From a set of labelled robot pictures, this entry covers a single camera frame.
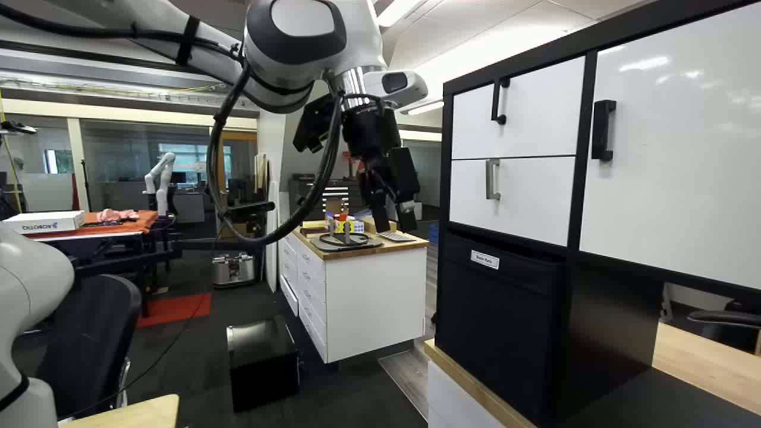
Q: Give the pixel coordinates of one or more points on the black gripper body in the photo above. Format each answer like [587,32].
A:
[387,164]

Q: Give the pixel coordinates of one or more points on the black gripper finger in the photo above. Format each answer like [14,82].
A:
[408,214]
[378,212]

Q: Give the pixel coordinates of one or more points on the white drawer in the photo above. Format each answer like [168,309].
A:
[532,116]
[527,198]

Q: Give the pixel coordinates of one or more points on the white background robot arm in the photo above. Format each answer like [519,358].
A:
[157,181]

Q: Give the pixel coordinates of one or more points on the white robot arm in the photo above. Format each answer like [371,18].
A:
[284,51]

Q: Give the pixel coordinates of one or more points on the black storage basket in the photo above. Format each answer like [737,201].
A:
[496,314]

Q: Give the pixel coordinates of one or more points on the colourful items on counter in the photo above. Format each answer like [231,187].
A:
[340,228]

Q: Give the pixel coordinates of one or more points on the white island cabinet wood top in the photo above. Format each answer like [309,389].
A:
[360,300]

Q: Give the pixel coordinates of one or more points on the silver case on floor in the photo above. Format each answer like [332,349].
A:
[231,269]

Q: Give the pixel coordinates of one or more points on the black shelf cabinet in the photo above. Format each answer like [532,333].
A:
[608,313]

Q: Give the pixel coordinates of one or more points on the black box on floor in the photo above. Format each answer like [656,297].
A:
[263,360]

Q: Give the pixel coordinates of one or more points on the red floor mat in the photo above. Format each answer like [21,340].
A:
[171,309]

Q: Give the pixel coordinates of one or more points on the red work table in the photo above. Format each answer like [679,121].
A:
[117,242]

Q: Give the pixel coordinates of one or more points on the white cabinet door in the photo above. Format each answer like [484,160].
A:
[673,176]

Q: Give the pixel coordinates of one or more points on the white box on table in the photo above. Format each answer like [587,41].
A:
[45,223]

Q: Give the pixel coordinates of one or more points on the black office chair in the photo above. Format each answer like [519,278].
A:
[89,346]

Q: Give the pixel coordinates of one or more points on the dark chair at right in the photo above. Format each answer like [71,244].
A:
[735,324]

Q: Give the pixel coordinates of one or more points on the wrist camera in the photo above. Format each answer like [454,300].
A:
[314,125]

